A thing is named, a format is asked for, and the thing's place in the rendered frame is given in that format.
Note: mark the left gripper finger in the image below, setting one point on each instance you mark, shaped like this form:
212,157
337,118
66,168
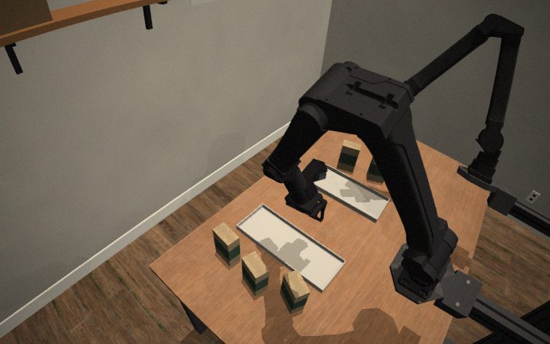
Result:
290,205
324,203

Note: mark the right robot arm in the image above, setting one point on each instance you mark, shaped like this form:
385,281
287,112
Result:
490,138

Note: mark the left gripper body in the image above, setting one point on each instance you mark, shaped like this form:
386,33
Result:
302,202

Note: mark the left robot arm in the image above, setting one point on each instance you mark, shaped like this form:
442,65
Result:
378,112

